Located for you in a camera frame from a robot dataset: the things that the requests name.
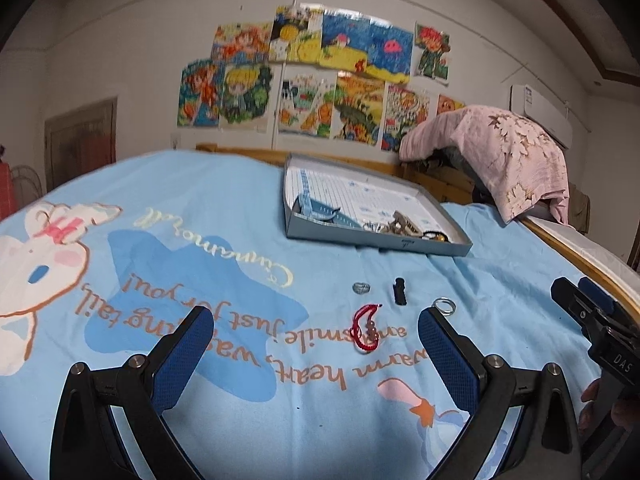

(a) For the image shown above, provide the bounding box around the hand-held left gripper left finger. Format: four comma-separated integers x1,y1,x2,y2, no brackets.
50,306,215,480

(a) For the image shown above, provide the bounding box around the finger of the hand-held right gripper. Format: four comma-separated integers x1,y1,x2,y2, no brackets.
579,276,640,337
550,277,607,333

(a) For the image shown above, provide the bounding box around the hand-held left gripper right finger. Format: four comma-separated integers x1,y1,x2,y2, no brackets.
417,307,584,480

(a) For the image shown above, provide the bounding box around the red string bracelet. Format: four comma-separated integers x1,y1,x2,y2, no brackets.
352,303,384,354

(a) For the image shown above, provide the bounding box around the beige hair claw clip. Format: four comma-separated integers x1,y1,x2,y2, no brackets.
387,211,427,237

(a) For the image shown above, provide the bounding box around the grey cardboard tray box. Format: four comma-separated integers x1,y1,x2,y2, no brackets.
283,153,474,257

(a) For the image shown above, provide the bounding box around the blue plastic comb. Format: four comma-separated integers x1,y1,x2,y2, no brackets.
292,194,364,229

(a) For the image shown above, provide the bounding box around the person's right hand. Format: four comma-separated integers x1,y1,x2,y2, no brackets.
577,379,640,432

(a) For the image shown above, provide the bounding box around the white mattress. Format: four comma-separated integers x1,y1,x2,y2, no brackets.
537,217,640,292

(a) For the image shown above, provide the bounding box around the olive hanging garment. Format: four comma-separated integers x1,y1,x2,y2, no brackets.
567,187,591,234

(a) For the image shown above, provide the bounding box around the blue printed bed sheet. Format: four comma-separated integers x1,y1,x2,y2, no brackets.
0,148,640,480

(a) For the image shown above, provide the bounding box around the pink floral cloth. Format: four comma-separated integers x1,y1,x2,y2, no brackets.
398,104,571,226

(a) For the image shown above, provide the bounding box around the white air conditioner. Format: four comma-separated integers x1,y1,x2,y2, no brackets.
509,83,574,150

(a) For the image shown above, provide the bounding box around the brown wooden door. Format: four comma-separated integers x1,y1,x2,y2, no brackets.
43,96,119,192

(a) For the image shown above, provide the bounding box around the red plaid cloth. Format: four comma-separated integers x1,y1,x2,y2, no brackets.
0,159,14,222

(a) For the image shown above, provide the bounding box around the wire fan guard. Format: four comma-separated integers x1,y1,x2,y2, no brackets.
9,164,44,209

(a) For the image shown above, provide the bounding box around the group of wall drawings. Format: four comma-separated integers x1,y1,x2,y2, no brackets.
177,5,469,154

